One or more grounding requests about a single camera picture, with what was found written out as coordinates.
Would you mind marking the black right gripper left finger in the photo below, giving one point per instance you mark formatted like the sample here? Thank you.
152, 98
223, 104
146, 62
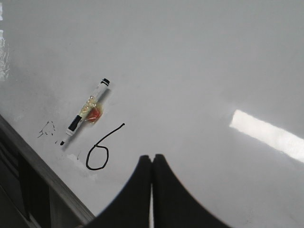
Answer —
131, 207

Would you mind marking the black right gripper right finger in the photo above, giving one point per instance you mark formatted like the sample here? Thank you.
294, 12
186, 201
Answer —
173, 205

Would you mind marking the black and white whiteboard marker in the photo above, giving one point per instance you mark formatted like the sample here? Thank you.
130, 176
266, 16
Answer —
90, 103

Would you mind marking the white whiteboard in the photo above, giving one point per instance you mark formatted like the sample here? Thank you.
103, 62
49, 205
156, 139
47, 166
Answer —
216, 86

